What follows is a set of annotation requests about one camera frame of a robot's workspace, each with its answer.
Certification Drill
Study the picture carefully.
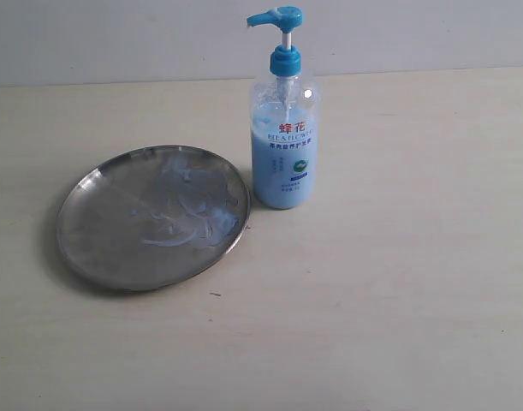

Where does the round stainless steel plate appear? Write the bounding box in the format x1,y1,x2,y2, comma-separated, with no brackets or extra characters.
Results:
56,145,252,292

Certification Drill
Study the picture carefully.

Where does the blue pump lotion bottle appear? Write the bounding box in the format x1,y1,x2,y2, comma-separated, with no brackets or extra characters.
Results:
247,6,321,210

